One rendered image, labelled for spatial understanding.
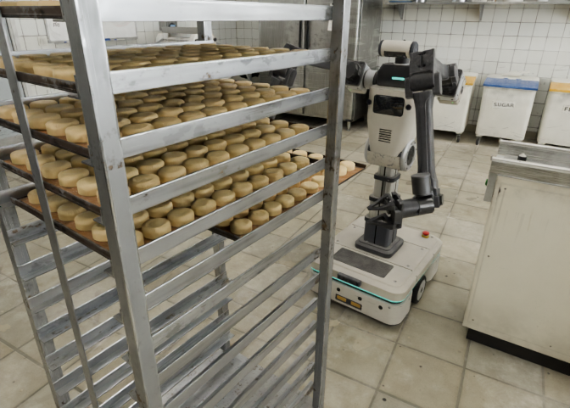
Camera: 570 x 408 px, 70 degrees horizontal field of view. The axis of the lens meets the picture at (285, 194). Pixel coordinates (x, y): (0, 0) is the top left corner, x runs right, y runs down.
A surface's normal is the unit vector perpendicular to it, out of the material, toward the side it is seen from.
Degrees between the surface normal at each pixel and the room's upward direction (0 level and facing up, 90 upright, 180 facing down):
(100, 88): 90
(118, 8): 90
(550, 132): 92
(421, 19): 90
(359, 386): 0
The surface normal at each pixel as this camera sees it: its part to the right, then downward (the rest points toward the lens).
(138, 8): 0.80, 0.25
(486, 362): 0.01, -0.91
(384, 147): -0.60, 0.32
